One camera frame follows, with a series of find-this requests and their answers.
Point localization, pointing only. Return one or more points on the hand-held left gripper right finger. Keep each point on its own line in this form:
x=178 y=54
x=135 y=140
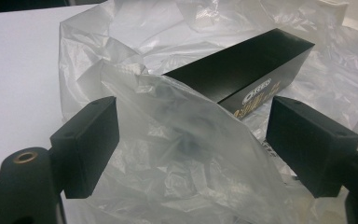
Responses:
x=310 y=146

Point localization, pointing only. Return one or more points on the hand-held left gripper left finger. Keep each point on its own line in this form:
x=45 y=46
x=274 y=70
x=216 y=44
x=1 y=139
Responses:
x=85 y=146

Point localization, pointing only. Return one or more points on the translucent white plastic bag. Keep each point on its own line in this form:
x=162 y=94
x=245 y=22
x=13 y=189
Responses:
x=183 y=161

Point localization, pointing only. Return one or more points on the long black cardboard box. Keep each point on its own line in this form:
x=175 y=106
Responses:
x=245 y=67

